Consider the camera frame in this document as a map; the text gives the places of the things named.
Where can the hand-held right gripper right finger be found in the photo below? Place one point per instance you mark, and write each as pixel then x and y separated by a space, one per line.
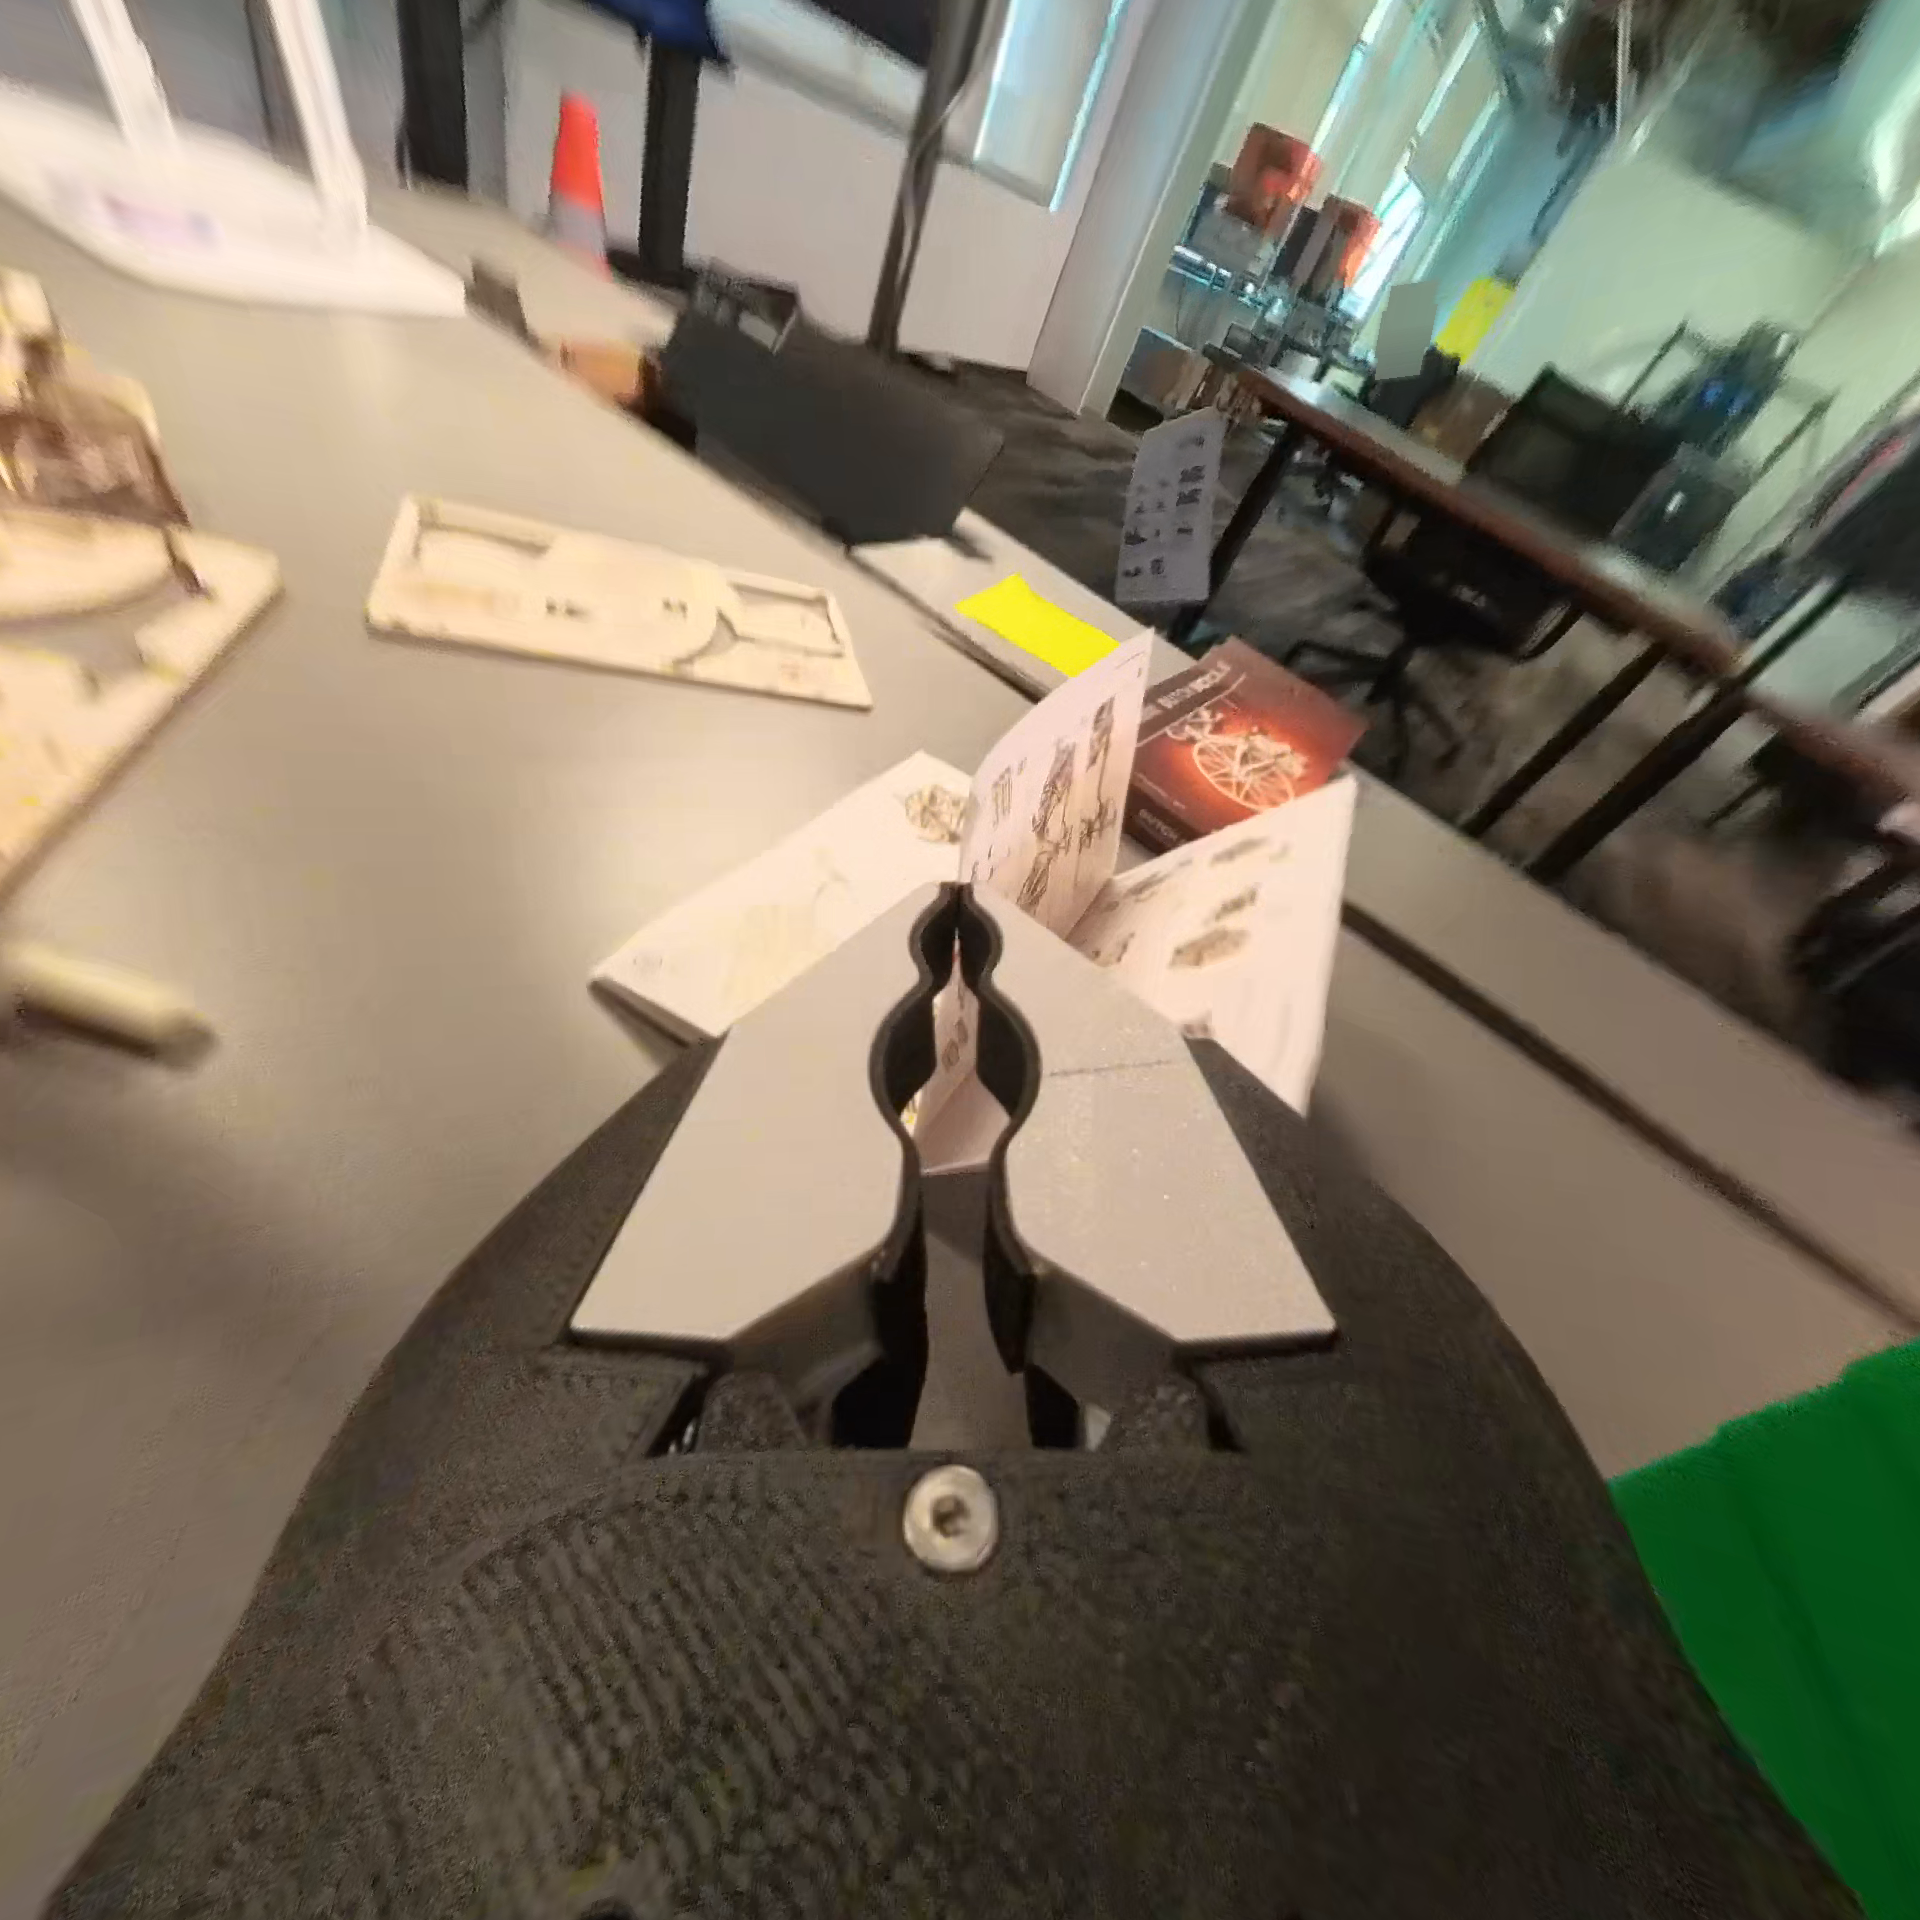
pixel 1155 1185

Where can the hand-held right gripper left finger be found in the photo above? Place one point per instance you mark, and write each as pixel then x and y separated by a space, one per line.
pixel 751 1185

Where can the dark red model kit box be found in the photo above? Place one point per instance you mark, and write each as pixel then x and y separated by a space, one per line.
pixel 1245 733

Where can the wooden parts sheet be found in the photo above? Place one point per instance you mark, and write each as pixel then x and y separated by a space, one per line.
pixel 194 614
pixel 450 598

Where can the partly built wooden model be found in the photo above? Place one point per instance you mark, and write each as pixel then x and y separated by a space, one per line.
pixel 82 435

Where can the white instruction booklet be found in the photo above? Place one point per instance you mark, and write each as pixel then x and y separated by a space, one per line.
pixel 781 914

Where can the yellow paper sheet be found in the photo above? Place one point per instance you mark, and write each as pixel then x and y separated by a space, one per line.
pixel 1039 621

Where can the black mesh office chair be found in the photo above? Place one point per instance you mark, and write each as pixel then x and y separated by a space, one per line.
pixel 1425 614

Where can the pale round stick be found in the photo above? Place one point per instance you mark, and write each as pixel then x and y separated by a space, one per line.
pixel 105 996

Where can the white printed sheet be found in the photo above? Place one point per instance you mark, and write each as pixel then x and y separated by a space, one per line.
pixel 1174 509

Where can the black padded chair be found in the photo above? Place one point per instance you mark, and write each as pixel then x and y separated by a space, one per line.
pixel 840 435

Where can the dark wooden desk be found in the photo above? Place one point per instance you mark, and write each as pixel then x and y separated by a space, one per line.
pixel 1590 563

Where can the green plastic bin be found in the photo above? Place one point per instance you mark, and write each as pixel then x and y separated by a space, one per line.
pixel 1786 1620

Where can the orange traffic cone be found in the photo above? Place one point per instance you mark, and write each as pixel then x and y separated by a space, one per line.
pixel 578 180

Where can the black pole stand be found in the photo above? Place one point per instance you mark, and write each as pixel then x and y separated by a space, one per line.
pixel 922 164

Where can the white frame board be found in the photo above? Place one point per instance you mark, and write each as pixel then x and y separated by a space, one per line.
pixel 283 262

